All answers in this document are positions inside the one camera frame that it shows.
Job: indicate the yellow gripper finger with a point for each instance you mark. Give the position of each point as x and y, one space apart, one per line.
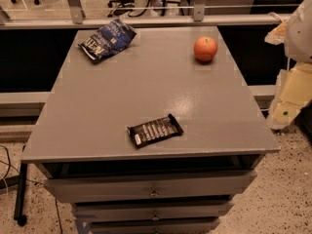
293 91

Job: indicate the blue chip bag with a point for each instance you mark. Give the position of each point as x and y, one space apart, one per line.
109 40

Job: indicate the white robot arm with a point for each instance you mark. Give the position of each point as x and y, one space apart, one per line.
298 37

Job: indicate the red apple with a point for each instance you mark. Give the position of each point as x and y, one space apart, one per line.
205 48

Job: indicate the top grey drawer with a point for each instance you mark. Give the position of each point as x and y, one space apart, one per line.
122 188

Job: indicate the grey drawer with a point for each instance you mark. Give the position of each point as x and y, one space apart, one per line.
152 211
122 188
164 226

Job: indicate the grey drawer cabinet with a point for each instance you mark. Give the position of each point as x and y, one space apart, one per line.
82 130

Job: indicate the middle grey drawer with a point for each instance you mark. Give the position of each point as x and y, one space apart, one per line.
152 211

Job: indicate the black snack bar packet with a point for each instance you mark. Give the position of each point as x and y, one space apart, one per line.
155 131

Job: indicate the bottom grey drawer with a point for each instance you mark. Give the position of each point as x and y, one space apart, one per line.
164 226

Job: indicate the black stand leg with caster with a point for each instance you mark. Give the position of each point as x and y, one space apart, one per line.
19 216

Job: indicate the grey metal railing frame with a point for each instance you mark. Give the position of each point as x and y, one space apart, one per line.
59 14

